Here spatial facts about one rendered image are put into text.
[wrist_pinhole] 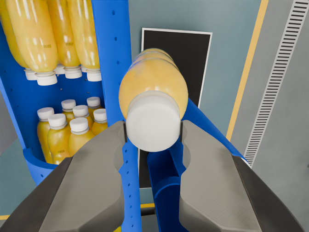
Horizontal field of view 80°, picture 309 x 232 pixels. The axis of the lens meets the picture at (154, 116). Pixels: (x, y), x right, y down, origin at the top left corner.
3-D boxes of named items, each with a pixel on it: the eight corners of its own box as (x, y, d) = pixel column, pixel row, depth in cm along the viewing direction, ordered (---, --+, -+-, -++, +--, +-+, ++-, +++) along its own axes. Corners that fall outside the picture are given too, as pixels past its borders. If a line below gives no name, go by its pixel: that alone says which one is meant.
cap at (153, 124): (117, 109, 14) (112, 120, 12) (163, 84, 13) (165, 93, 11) (144, 147, 15) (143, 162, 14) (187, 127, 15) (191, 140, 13)
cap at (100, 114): (112, 116, 50) (111, 109, 49) (100, 121, 47) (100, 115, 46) (102, 112, 52) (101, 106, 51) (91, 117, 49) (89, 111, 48)
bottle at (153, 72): (123, 61, 30) (86, 103, 13) (162, 38, 29) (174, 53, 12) (145, 97, 33) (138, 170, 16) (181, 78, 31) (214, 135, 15)
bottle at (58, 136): (61, 172, 57) (46, 117, 49) (86, 168, 58) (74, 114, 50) (57, 190, 50) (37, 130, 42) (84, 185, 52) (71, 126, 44)
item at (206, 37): (135, 178, 203) (136, 189, 190) (140, 27, 141) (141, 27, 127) (181, 176, 212) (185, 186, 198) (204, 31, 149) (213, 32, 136)
